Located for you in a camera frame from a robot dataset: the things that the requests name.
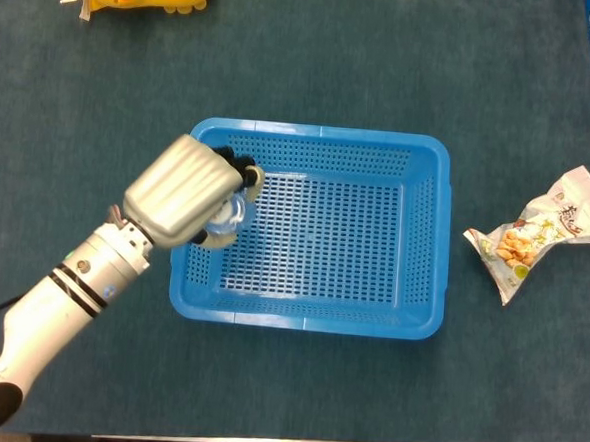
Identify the blue perforated plastic basket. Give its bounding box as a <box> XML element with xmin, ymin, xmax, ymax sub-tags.
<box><xmin>165</xmin><ymin>115</ymin><xmax>456</xmax><ymax>342</ymax></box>

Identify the transparent water bottle white cap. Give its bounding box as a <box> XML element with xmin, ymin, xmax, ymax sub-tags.
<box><xmin>207</xmin><ymin>189</ymin><xmax>259</xmax><ymax>243</ymax></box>

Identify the left robot hand silver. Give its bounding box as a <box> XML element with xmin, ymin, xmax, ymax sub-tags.
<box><xmin>119</xmin><ymin>130</ymin><xmax>269</xmax><ymax>256</ymax></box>

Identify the white snack bag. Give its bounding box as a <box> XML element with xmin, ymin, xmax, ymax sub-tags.
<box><xmin>458</xmin><ymin>157</ymin><xmax>590</xmax><ymax>312</ymax></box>

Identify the teal table mat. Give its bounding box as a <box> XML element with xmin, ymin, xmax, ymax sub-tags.
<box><xmin>0</xmin><ymin>0</ymin><xmax>590</xmax><ymax>442</ymax></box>

